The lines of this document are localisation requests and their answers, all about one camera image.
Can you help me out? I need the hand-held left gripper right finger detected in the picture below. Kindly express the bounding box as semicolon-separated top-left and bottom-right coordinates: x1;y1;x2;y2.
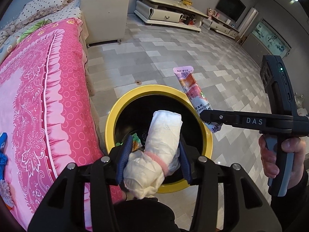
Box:
177;139;283;232

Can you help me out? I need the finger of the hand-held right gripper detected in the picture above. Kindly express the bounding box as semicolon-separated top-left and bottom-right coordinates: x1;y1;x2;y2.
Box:
200;109;233;127

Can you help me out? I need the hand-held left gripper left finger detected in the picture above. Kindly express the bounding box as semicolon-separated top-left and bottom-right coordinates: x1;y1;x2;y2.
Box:
27;135;134;232

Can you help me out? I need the green and orange snack packet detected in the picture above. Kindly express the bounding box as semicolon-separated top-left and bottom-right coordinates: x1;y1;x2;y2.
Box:
131;132;143;152

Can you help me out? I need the white diaper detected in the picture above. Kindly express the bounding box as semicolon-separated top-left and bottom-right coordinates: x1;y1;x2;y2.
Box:
123;110;183;199

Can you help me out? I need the pink stick wrapper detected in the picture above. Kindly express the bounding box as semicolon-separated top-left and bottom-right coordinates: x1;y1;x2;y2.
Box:
173;66;224;133

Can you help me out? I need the yellow trash bin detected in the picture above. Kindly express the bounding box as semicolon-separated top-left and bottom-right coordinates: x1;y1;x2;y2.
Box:
105;84;213;194

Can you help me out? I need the pale fluffy chenille cloth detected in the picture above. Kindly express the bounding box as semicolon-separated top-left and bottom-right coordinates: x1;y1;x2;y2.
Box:
0;177;14;207

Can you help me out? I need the person's right forearm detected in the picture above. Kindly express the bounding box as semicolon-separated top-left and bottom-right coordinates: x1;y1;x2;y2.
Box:
270;174;309;232

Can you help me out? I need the person's right hand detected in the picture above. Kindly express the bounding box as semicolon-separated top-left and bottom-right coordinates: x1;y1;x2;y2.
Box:
258;135;309;189

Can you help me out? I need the white plastic bag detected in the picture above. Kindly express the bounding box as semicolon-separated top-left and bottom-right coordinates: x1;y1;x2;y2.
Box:
294;94;307;116

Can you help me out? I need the landscape picture panel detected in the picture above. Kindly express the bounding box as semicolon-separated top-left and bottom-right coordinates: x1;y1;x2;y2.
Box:
251;20;290;56

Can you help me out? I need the cream television stand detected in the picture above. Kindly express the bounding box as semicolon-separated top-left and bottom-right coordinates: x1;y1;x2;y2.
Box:
202;17;240;38

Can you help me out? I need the white standing air conditioner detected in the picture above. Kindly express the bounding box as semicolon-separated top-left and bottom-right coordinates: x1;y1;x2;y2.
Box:
238;7;259;41

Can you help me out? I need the cream coffee table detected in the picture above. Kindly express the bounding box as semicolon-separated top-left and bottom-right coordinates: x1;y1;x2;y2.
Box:
134;0;209;32

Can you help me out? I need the pink floral blanket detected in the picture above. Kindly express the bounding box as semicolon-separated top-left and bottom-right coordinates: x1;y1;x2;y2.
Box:
0;17;126;232

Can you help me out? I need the cream bedside cabinet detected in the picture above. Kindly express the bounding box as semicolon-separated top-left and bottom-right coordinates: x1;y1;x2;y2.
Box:
80;0;131;47

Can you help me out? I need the green striped cloth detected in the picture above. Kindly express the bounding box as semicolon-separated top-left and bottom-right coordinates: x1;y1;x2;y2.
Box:
18;19;52;41

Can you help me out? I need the grey floral quilt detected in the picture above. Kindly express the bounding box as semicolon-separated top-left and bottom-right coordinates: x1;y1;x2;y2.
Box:
0;32;18;63

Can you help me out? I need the polka dot pillow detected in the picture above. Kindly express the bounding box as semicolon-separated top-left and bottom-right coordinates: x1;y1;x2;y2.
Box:
14;0;75;26

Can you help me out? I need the wall television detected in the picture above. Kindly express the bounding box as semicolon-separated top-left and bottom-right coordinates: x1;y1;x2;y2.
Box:
215;0;247;23

